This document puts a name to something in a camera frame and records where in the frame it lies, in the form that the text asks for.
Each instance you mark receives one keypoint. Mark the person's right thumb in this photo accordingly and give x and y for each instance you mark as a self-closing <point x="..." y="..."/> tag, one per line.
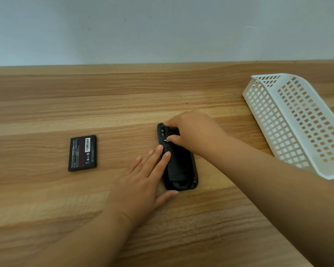
<point x="174" y="139"/>

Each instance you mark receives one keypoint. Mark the person's left middle finger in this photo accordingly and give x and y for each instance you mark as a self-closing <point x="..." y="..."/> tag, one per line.
<point x="153" y="159"/>

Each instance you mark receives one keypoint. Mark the person's left little finger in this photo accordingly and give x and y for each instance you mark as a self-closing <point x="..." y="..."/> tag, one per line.
<point x="133" y="164"/>

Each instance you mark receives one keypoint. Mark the person's left thumb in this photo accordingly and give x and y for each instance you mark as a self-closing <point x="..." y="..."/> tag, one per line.
<point x="167" y="196"/>

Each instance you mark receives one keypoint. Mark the black rectangular battery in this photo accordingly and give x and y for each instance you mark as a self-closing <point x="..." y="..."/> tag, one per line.
<point x="82" y="153"/>

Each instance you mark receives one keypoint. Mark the person's right forearm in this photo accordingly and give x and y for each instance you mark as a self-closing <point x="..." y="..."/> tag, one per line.
<point x="275" y="197"/>

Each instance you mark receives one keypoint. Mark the white plastic lattice basket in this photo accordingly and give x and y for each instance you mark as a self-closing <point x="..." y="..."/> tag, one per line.
<point x="296" y="122"/>

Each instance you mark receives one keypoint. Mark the person's left forearm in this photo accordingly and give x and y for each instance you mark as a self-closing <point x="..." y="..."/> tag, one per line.
<point x="80" y="241"/>

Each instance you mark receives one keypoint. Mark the person's right hand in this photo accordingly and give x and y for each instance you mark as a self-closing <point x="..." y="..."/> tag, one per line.
<point x="198" y="132"/>

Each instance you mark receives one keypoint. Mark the person's left hand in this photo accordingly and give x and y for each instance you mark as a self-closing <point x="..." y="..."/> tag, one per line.
<point x="137" y="186"/>

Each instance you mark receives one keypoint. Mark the black handheld device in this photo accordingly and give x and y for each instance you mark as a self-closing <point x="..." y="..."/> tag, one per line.
<point x="179" y="164"/>

